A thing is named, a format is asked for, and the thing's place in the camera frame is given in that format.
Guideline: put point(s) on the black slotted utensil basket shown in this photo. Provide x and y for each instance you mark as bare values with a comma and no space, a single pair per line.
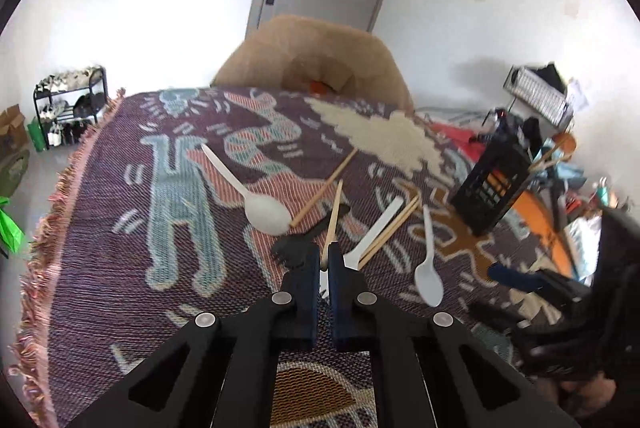
487,188

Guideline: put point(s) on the black plastic fork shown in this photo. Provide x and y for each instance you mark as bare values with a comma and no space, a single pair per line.
295,250

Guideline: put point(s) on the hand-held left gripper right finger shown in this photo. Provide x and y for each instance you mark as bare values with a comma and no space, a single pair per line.
336,268

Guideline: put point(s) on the cardboard box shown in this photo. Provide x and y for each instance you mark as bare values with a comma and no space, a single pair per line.
12,130

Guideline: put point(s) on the chair with tan cover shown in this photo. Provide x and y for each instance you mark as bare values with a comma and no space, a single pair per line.
280,47

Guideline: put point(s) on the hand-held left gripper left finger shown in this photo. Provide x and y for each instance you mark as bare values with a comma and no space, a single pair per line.
311,268

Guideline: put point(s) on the person's right hand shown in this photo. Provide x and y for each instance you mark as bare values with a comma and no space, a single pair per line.
587,395

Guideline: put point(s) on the printed woven blanket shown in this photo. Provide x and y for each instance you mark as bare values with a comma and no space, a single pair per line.
125,258

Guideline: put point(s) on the black shoe rack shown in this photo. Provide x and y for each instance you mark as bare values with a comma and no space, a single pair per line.
70,107

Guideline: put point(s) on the large white plastic spoon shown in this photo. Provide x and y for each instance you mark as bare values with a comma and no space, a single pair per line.
265,213

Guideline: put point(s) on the bright green plastic bag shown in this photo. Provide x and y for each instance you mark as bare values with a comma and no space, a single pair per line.
11,228

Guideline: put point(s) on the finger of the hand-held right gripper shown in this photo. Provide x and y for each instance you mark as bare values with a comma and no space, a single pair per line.
500,315
510,277

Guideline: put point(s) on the small white plastic spoon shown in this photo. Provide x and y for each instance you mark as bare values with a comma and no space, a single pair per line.
428,280

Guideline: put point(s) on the LED panel light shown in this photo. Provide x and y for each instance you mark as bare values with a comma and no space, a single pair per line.
537,92

